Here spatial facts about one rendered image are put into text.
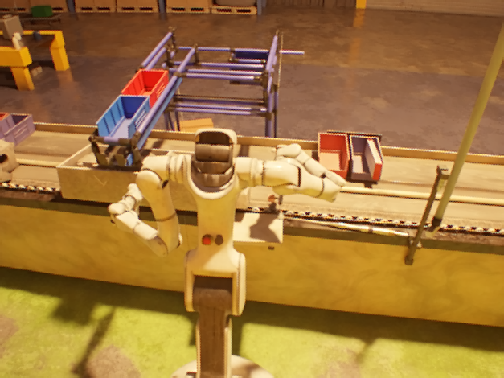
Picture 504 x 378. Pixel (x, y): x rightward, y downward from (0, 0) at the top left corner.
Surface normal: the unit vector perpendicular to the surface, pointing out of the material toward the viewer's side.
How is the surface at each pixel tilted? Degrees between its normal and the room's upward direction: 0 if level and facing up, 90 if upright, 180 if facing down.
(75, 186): 80
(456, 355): 0
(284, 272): 90
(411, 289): 90
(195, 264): 56
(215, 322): 68
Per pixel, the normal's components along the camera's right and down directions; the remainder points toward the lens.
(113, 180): -0.14, 0.45
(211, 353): -0.09, 0.26
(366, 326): 0.00, -0.80
